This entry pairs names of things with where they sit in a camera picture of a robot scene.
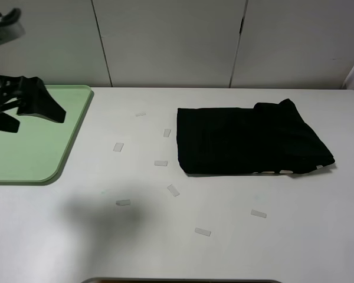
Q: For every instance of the light green plastic tray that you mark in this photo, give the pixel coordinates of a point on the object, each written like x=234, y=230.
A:
x=39, y=150

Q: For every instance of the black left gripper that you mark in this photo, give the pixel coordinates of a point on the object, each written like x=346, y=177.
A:
x=30, y=97

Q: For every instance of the black short sleeve t-shirt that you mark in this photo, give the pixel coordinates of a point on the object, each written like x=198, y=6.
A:
x=270, y=137

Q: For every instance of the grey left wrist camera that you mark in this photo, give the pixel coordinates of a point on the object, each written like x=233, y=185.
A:
x=10, y=26

